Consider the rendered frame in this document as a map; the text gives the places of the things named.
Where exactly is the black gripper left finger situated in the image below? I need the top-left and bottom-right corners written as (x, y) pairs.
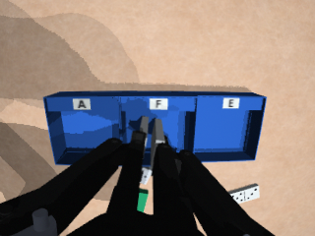
top-left (0, 116), bottom-right (149, 236)

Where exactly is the green square block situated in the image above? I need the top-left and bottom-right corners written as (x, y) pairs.
top-left (137, 188), bottom-right (149, 212)

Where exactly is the blue rack of bins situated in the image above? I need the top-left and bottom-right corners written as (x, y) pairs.
top-left (43, 90), bottom-right (267, 166)

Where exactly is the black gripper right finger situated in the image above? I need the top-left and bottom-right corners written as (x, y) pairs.
top-left (151, 118), bottom-right (276, 236)

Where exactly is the white domino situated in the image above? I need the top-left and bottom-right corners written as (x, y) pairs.
top-left (229, 183), bottom-right (260, 204)

